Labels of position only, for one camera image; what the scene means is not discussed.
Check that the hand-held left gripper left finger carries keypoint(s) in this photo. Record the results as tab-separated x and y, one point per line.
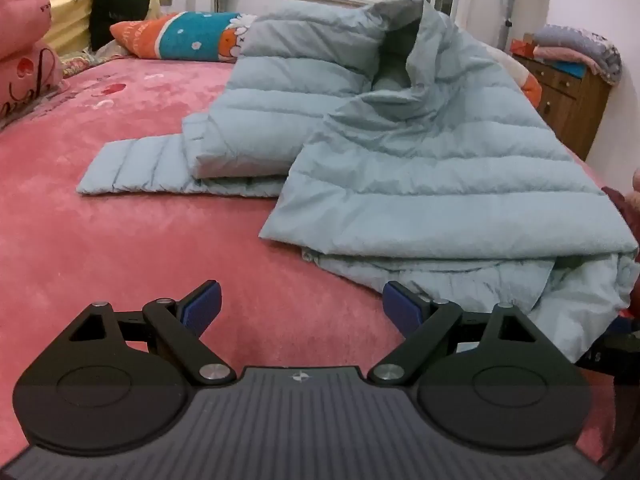
202	305

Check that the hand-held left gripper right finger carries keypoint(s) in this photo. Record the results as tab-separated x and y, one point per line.
400	306

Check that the light blue down jacket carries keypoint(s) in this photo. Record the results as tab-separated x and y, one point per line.
400	160

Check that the pink heart print bed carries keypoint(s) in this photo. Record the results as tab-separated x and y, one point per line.
100	240

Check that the dark red cloth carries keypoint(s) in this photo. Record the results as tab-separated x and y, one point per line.
615	200

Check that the wooden cabinet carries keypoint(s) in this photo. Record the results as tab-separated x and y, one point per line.
565	105

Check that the long orange teal bolster pillow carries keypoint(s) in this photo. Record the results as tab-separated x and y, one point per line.
190	35

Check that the red orange box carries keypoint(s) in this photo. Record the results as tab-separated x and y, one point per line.
522	46

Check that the teal folded cloth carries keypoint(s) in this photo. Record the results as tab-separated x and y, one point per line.
572	70

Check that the pink folded quilt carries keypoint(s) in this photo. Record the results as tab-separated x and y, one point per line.
25	60

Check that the grey folded blanket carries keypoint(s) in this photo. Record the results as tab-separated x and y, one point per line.
595	42

